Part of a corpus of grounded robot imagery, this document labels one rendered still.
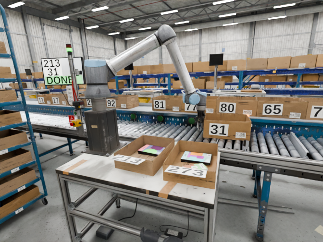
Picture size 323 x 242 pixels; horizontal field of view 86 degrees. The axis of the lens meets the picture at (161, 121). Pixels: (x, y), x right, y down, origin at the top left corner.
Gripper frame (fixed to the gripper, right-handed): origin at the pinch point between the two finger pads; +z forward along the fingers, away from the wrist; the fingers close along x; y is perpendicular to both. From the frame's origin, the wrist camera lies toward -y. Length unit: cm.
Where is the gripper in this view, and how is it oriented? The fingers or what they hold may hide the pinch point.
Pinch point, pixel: (200, 129)
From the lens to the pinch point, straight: 174.9
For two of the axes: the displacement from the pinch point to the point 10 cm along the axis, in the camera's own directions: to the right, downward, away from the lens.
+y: -4.2, 2.3, -8.8
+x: 9.1, 1.1, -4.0
